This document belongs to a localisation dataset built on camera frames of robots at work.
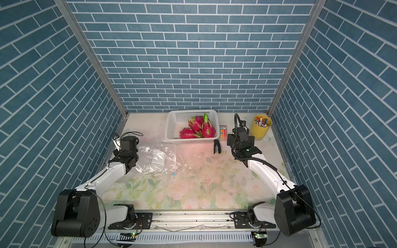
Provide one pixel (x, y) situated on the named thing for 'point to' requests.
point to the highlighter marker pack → (223, 133)
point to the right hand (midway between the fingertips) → (240, 136)
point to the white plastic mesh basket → (186, 126)
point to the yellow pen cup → (261, 124)
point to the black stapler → (216, 142)
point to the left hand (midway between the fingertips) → (128, 145)
